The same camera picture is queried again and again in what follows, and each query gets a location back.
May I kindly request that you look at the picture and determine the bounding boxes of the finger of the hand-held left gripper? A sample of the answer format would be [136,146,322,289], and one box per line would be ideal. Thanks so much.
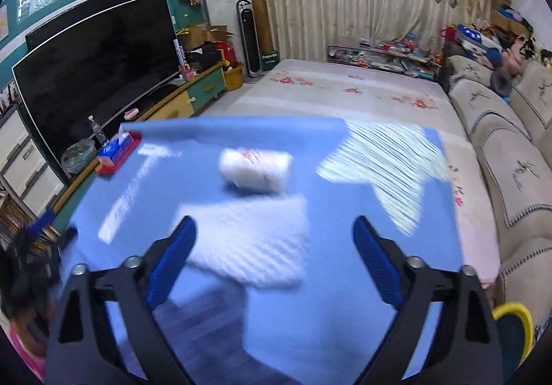
[29,208,78,245]

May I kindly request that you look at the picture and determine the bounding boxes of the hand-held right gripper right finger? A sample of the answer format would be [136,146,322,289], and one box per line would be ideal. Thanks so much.
[353,216,505,385]

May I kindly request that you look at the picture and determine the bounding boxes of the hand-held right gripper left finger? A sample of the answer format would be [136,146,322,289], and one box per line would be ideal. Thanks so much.
[43,216,198,385]

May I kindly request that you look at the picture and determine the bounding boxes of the white tube with red print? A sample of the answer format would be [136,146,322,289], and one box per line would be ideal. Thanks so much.
[220,147,294,193]

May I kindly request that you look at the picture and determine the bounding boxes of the yellow rimmed blue bin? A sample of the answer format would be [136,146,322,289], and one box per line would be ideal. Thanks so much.
[492,302,535,373]

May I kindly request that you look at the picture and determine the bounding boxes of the white drawer unit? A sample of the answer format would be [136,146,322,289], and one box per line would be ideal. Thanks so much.
[0,104,65,213]

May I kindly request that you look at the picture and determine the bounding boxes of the glass bowl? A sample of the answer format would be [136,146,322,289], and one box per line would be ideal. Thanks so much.
[61,139,96,173]

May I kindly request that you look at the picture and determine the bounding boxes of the red blue box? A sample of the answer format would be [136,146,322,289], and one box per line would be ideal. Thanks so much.
[96,130,143,176]

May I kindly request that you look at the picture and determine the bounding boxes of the clear water bottle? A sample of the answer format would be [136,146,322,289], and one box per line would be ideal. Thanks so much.
[88,115,108,148]

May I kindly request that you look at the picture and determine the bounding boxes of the blue printed tablecloth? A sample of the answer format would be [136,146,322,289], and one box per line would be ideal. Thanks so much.
[52,116,464,385]

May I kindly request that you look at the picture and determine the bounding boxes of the beige sofa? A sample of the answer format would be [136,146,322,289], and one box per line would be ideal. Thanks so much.
[440,52,552,325]

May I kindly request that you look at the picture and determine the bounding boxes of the black television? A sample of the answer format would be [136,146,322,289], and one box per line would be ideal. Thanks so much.
[12,0,179,170]

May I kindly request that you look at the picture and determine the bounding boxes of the green yellow television cabinet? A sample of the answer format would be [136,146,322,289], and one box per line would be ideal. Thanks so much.
[56,66,227,213]

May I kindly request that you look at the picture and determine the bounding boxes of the yellow basket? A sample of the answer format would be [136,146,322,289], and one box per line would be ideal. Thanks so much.
[223,63,244,92]

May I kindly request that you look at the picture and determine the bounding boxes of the low cluttered glass shelf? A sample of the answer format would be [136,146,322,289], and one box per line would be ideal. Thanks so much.
[328,37,445,81]

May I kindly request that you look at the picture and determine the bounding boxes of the red canister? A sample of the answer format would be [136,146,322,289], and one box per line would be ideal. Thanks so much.
[216,40,237,66]

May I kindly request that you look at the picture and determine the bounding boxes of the dark round hat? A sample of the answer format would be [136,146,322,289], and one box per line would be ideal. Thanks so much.
[492,70,514,96]

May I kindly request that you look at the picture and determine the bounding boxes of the open cardboard boxes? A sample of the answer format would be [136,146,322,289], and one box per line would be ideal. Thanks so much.
[179,25,236,53]

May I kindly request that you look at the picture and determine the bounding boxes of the black tower fan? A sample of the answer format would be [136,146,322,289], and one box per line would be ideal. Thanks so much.
[236,0,264,78]

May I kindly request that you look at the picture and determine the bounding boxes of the blue star print bag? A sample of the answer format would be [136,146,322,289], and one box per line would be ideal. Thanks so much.
[456,23,492,50]

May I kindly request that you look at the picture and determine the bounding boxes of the pile of plush toys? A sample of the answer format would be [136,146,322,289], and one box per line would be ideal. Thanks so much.
[487,7,552,70]

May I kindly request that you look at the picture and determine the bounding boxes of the beige patterned curtains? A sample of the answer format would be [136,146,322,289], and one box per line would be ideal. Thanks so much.
[244,0,492,66]

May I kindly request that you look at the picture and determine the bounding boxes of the brown rolled mat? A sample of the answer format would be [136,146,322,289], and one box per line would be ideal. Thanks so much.
[245,0,277,60]

